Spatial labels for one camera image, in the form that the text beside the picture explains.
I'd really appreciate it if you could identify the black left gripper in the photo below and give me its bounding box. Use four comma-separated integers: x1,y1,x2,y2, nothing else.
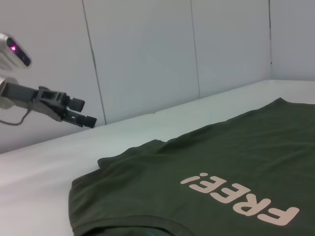
5,83,97,129

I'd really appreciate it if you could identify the dark green FREE t-shirt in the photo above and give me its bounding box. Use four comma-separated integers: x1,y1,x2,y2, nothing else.
68,97,315,236

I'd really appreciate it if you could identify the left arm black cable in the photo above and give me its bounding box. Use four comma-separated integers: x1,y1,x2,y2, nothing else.
0,108,32,126

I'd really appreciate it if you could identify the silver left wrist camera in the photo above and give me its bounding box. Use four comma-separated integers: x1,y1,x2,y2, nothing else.
0,31,33,72

